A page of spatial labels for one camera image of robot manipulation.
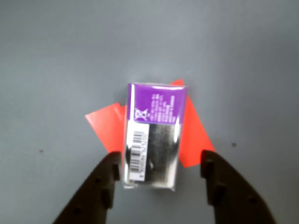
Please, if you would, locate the red tape patch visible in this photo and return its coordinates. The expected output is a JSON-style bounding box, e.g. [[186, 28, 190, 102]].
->
[[84, 78, 216, 168]]

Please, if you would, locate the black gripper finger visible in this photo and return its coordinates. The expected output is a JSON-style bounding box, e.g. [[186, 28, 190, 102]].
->
[[52, 151, 122, 224], [200, 150, 277, 224]]

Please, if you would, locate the purple silver Bexel battery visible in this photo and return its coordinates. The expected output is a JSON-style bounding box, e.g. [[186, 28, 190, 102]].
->
[[122, 82, 188, 193]]

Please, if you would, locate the grey table mat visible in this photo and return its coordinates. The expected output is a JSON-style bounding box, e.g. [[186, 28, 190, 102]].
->
[[0, 0, 299, 224]]

